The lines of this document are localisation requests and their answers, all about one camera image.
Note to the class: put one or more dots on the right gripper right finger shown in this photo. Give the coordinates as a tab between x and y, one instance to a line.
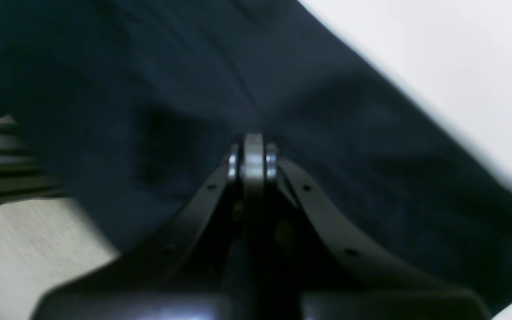
395	290

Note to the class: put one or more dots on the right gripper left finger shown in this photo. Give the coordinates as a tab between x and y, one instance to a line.
138	285

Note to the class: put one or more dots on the black T-shirt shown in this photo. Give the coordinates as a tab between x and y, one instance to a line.
131	103

